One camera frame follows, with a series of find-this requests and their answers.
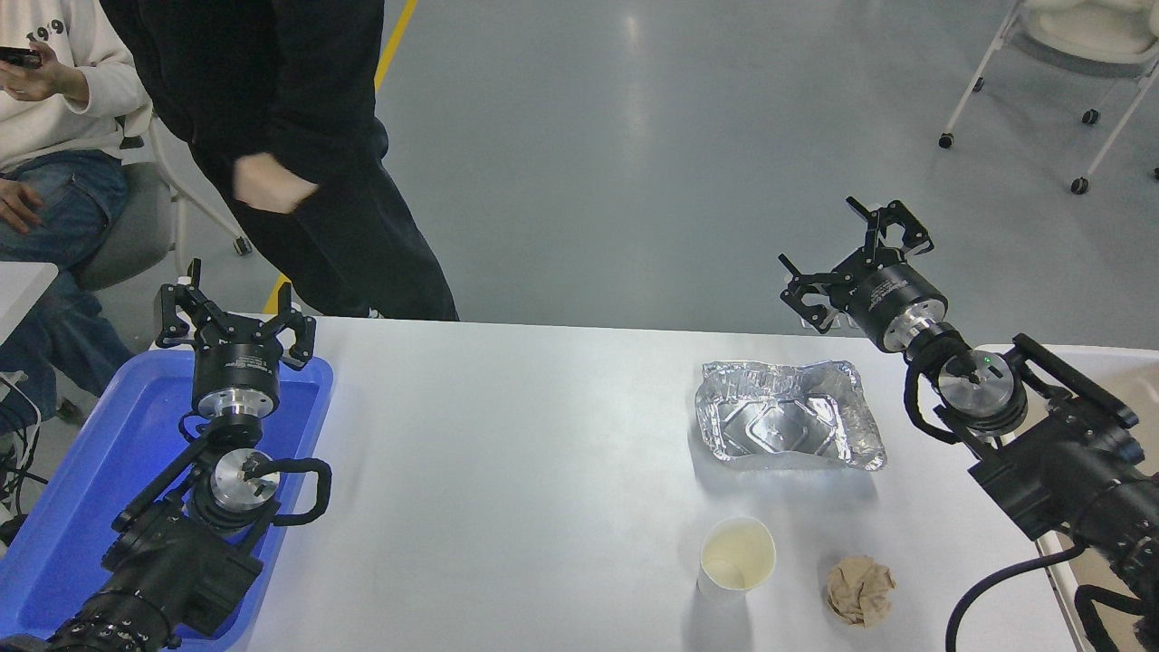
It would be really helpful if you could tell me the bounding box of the person's left hand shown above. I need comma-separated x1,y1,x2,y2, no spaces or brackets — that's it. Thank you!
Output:
0,41,91,103

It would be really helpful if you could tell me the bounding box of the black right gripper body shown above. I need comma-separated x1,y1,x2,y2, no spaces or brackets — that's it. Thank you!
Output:
838,261,948,350

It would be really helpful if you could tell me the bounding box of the white side table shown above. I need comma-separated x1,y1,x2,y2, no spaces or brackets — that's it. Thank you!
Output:
0,262,59,345

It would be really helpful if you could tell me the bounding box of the white wheeled chair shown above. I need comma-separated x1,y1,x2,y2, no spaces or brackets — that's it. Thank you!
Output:
937,0,1159,196

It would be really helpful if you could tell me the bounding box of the crumpled foil tray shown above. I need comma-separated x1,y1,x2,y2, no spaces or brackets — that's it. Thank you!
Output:
694,360,888,473

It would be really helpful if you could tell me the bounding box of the person's right hand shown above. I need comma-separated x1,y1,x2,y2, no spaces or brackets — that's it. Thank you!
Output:
0,177,44,235

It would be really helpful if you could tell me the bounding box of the person's hand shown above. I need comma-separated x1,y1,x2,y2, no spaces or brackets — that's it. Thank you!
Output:
233,151,321,216

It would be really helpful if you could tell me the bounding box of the blue plastic tray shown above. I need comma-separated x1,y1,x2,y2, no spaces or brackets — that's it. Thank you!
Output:
0,349,334,649

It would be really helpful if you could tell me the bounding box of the white paper cup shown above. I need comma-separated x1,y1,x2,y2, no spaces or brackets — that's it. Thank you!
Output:
696,516,777,606

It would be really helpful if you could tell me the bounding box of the grey chair with white legs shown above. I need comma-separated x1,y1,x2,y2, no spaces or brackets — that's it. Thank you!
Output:
71,113,254,292

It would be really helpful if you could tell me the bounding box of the large pale bin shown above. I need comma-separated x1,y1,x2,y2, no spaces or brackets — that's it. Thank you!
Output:
973,344,1159,652

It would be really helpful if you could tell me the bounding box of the person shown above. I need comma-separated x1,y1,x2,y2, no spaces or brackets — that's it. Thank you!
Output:
98,0,460,322
0,0,155,437

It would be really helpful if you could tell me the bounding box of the crumpled tan paper ball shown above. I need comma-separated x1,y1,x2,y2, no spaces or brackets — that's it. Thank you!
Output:
824,555,897,628

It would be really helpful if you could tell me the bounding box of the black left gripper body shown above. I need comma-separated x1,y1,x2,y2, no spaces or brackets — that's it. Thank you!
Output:
190,315,292,397

